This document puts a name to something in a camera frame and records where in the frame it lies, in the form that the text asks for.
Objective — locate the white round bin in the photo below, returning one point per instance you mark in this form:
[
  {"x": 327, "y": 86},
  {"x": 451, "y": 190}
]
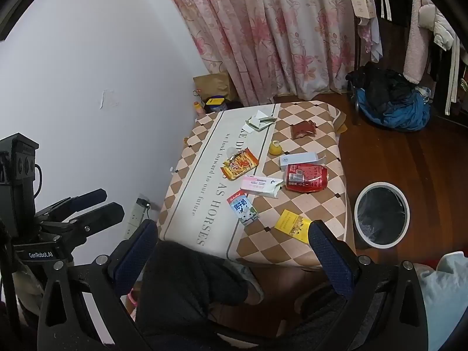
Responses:
[{"x": 382, "y": 214}]

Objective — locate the small orange bottle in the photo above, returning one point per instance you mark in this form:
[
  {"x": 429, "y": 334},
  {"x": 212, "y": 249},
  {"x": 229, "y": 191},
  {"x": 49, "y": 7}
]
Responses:
[{"x": 199, "y": 109}]

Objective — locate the black metal clothes rack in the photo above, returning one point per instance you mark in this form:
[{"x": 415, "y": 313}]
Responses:
[{"x": 356, "y": 55}]

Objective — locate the green white wrapper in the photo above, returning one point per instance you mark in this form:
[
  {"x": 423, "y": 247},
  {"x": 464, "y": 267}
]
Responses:
[{"x": 260, "y": 122}]

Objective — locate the grey slipper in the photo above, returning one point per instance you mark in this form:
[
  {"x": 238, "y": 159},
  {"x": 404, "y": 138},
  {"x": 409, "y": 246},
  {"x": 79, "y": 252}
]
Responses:
[{"x": 252, "y": 285}]

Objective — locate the clear plastic piece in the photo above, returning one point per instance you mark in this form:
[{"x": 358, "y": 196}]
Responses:
[{"x": 231, "y": 152}]

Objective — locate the brown paper bag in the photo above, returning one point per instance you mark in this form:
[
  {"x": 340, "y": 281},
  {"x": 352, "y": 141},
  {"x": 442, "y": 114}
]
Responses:
[{"x": 214, "y": 84}]

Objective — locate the black clothes pile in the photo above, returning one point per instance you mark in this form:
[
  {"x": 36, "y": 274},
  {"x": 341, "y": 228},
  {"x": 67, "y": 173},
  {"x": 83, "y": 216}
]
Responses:
[{"x": 382, "y": 82}]

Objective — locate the white hanging jacket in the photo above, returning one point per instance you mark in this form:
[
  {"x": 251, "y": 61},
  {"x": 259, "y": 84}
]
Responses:
[{"x": 440, "y": 29}]

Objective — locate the white power strip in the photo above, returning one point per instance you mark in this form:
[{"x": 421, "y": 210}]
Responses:
[{"x": 135, "y": 217}]

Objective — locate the blue white drink carton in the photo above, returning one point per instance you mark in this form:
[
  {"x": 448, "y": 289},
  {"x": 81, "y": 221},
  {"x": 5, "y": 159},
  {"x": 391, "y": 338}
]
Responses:
[{"x": 242, "y": 208}]

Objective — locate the orange noodle packet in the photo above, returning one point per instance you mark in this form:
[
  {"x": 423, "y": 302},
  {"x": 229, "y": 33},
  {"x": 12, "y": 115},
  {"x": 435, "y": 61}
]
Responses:
[{"x": 239, "y": 164}]

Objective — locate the pink floral curtain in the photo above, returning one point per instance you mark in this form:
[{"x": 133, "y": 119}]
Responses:
[{"x": 256, "y": 25}]

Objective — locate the pink fluffy hanging garment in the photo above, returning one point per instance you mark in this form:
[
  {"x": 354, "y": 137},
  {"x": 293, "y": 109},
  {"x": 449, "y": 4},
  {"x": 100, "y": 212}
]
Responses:
[{"x": 416, "y": 44}]

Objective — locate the yellow flat packet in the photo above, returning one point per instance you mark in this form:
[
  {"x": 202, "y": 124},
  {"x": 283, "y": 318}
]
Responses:
[{"x": 290, "y": 225}]

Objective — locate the small yellow cup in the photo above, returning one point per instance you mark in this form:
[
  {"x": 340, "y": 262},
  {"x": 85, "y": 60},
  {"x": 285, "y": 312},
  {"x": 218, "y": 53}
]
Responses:
[{"x": 275, "y": 148}]

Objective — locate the red snack packet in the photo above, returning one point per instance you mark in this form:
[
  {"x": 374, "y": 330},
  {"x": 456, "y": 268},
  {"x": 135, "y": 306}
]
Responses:
[{"x": 307, "y": 179}]

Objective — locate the white blue box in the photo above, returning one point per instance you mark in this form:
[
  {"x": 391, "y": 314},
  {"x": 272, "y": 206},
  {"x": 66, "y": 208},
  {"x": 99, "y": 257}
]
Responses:
[{"x": 298, "y": 159}]

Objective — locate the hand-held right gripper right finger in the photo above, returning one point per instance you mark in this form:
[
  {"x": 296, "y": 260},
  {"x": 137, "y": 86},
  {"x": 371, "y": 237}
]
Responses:
[{"x": 331, "y": 254}]

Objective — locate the brown sauce packet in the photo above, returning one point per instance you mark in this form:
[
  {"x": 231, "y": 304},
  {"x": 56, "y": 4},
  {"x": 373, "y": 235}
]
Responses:
[{"x": 302, "y": 129}]

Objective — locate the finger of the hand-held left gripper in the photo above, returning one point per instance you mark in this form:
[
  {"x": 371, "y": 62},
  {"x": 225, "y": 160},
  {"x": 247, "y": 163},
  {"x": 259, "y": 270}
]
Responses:
[
  {"x": 82, "y": 197},
  {"x": 102, "y": 215}
]

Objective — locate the pink white tissue pack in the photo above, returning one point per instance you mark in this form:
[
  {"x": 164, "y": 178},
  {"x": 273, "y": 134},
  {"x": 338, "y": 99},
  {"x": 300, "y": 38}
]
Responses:
[{"x": 261, "y": 185}]

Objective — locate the person's black trouser leg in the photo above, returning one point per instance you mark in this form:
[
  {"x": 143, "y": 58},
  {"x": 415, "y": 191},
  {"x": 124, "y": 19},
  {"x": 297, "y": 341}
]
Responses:
[{"x": 182, "y": 285}]

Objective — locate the checkered tablecloth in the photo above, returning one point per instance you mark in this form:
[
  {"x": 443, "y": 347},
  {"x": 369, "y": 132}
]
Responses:
[{"x": 204, "y": 175}]

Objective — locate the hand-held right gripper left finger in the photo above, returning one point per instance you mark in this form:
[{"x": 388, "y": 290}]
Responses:
[{"x": 136, "y": 253}]

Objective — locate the white floral hanging garment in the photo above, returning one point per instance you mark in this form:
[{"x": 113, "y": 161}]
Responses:
[{"x": 362, "y": 3}]

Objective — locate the yellow blue tin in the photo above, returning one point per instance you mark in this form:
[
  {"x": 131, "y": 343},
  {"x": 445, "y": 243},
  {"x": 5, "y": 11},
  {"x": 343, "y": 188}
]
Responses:
[{"x": 215, "y": 105}]

